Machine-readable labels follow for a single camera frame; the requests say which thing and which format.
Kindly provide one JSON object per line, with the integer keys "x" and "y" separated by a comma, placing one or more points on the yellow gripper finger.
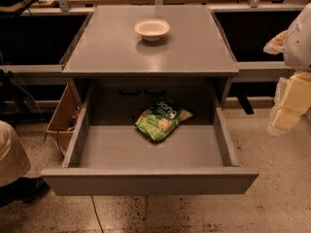
{"x": 276, "y": 44}
{"x": 292, "y": 100}

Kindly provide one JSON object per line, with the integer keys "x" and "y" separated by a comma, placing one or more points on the green rice chip bag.
{"x": 161, "y": 119}

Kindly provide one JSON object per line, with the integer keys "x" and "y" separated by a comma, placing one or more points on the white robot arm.
{"x": 297, "y": 45}

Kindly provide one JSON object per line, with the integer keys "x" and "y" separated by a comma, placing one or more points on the grey cabinet counter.
{"x": 189, "y": 59}

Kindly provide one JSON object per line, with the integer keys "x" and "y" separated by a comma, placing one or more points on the grey open drawer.
{"x": 107, "y": 155}

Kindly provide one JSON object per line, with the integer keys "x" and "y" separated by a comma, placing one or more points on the white bowl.
{"x": 152, "y": 30}

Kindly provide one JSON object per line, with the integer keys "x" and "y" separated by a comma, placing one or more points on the cardboard box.
{"x": 64, "y": 119}

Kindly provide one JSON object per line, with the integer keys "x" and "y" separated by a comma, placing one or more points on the black shoe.
{"x": 24, "y": 189}

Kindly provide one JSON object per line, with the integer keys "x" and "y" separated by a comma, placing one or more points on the beige trouser leg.
{"x": 14, "y": 162}

